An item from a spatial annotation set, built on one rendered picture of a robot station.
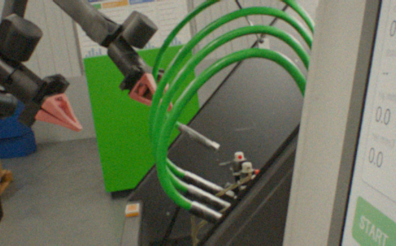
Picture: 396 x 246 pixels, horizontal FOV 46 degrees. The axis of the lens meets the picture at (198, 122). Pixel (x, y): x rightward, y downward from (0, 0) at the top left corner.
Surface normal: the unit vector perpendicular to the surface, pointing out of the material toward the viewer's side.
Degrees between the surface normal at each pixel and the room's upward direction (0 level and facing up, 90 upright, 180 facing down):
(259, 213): 90
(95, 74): 90
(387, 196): 76
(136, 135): 90
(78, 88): 90
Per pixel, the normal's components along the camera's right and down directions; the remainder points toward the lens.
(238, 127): 0.09, 0.16
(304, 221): -0.99, -0.10
